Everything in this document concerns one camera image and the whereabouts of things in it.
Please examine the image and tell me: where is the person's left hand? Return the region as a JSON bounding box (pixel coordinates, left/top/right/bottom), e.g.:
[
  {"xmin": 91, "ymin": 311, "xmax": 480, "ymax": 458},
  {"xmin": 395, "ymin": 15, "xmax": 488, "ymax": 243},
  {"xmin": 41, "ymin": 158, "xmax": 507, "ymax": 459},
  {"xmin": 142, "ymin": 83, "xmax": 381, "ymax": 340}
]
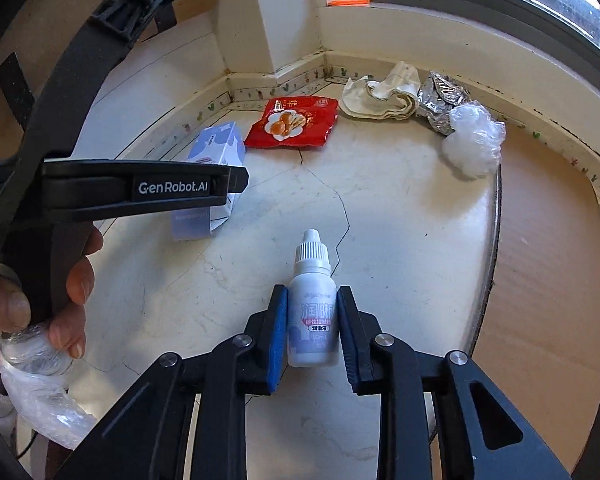
[{"xmin": 0, "ymin": 225, "xmax": 105, "ymax": 368}]

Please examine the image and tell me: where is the white dropper bottle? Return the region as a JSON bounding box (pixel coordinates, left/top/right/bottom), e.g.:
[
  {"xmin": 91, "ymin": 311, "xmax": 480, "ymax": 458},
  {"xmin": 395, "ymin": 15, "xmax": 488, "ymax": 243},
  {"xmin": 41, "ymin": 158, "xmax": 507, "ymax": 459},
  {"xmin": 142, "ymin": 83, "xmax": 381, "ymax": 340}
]
[{"xmin": 286, "ymin": 229, "xmax": 339, "ymax": 368}]

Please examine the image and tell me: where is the dark window frame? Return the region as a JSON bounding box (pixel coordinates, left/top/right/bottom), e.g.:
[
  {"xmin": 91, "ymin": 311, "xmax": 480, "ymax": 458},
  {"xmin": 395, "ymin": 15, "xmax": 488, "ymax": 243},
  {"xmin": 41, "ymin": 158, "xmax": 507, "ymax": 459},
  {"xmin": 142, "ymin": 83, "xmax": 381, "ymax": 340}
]
[{"xmin": 357, "ymin": 0, "xmax": 600, "ymax": 68}]

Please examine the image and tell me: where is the red snack packet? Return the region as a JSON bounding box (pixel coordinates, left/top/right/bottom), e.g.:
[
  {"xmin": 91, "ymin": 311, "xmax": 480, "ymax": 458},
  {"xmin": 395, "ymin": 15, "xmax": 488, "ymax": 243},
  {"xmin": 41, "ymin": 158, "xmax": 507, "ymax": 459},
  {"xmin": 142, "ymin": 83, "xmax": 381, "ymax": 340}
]
[{"xmin": 244, "ymin": 95, "xmax": 340, "ymax": 150}]

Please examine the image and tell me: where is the crumpled silver foil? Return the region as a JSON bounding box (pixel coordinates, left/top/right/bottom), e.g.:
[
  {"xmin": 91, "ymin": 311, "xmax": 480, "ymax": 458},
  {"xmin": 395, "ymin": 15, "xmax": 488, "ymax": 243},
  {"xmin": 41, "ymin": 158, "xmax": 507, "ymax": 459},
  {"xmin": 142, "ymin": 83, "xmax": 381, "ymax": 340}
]
[{"xmin": 415, "ymin": 70, "xmax": 472, "ymax": 137}]

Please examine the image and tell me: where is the brown cardboard sheet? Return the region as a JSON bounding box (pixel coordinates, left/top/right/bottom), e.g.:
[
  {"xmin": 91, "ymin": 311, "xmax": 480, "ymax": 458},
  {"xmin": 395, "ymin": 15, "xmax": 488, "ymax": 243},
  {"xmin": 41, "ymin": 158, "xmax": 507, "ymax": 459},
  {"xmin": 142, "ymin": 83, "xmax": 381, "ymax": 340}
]
[{"xmin": 430, "ymin": 120, "xmax": 600, "ymax": 466}]

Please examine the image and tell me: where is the clear plastic bag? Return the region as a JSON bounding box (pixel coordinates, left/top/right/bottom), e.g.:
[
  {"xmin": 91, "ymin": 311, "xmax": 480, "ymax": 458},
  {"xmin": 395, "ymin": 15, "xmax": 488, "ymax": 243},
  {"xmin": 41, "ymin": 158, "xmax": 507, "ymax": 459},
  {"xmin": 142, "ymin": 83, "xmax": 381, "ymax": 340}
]
[{"xmin": 0, "ymin": 322, "xmax": 98, "ymax": 451}]

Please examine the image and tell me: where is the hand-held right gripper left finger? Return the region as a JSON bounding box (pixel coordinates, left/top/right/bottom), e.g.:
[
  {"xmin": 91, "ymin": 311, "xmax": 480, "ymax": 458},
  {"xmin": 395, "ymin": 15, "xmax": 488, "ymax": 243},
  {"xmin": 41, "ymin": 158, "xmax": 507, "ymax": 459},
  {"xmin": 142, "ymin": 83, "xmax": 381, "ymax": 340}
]
[{"xmin": 55, "ymin": 284, "xmax": 290, "ymax": 480}]

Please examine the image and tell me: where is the crumpled clear plastic wrap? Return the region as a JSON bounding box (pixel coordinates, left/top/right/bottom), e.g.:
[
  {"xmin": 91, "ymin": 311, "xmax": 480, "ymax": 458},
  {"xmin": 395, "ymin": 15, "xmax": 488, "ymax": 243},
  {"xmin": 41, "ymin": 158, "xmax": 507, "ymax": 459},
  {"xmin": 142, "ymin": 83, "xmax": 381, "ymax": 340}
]
[{"xmin": 441, "ymin": 101, "xmax": 507, "ymax": 181}]

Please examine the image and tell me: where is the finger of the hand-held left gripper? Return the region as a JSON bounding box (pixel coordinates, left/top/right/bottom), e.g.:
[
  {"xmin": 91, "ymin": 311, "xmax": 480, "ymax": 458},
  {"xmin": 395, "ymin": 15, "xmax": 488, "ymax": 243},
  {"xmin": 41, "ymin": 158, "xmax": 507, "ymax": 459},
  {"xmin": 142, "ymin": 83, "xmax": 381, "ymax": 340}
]
[{"xmin": 227, "ymin": 166, "xmax": 250, "ymax": 196}]

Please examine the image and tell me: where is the blue white small box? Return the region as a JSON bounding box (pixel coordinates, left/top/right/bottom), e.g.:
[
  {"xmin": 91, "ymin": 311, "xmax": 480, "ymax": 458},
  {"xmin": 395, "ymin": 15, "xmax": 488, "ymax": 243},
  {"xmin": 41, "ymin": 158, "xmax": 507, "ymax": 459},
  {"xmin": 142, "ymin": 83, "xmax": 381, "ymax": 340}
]
[{"xmin": 171, "ymin": 121, "xmax": 247, "ymax": 242}]

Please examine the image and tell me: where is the beige cloth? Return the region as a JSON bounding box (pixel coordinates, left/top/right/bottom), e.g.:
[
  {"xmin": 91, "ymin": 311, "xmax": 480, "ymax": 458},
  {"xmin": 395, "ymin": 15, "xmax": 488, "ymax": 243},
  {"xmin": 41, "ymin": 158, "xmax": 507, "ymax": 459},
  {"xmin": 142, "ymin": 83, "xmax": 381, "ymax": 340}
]
[{"xmin": 339, "ymin": 61, "xmax": 422, "ymax": 123}]

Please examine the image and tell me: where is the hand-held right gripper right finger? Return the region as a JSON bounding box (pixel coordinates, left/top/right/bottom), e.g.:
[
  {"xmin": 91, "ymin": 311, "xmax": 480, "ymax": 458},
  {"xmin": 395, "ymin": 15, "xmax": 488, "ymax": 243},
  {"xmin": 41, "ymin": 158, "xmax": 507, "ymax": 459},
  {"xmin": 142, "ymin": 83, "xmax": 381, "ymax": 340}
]
[{"xmin": 336, "ymin": 285, "xmax": 573, "ymax": 480}]

